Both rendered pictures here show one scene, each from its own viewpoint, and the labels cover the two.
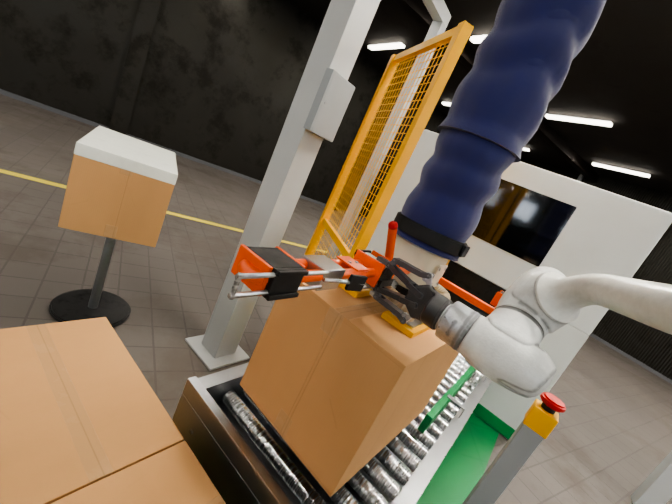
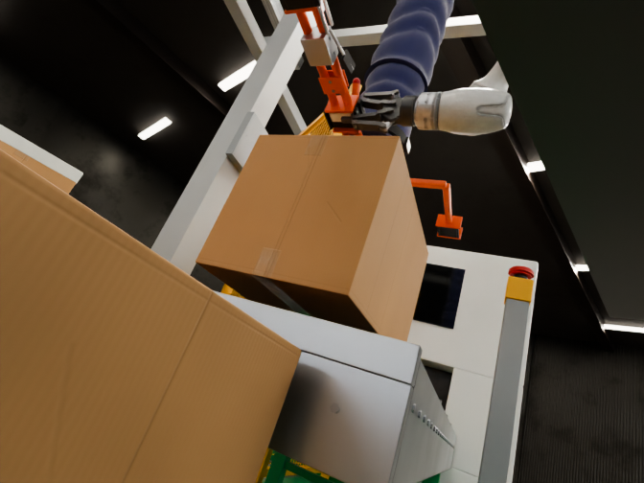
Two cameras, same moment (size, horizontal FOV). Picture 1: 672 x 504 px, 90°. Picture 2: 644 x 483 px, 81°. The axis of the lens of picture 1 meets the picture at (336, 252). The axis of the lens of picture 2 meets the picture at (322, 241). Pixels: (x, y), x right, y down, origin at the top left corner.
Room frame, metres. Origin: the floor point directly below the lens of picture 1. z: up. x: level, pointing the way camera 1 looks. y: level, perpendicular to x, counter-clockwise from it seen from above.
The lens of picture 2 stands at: (-0.04, -0.11, 0.48)
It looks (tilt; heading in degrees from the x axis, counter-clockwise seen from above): 22 degrees up; 356
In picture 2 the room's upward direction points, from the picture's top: 21 degrees clockwise
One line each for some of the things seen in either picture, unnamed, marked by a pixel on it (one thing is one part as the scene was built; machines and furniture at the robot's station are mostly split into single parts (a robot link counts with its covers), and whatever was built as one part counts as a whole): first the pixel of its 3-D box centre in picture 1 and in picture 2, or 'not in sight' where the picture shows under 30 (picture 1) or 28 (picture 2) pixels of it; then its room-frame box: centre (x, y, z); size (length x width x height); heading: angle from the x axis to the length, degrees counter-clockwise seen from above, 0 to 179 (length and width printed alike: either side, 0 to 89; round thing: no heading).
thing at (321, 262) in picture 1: (320, 272); (319, 46); (0.62, 0.01, 1.20); 0.07 x 0.07 x 0.04; 59
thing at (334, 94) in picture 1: (330, 107); (249, 144); (1.82, 0.34, 1.62); 0.20 x 0.05 x 0.30; 148
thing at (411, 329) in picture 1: (421, 312); not in sight; (0.97, -0.31, 1.10); 0.34 x 0.10 x 0.05; 149
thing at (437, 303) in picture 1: (426, 304); (400, 111); (0.71, -0.23, 1.20); 0.09 x 0.07 x 0.08; 58
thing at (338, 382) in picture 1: (366, 353); (335, 257); (1.01, -0.23, 0.88); 0.60 x 0.40 x 0.40; 147
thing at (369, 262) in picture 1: (373, 267); (345, 114); (0.80, -0.10, 1.21); 0.10 x 0.08 x 0.06; 59
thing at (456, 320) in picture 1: (455, 324); (428, 111); (0.67, -0.29, 1.20); 0.09 x 0.06 x 0.09; 148
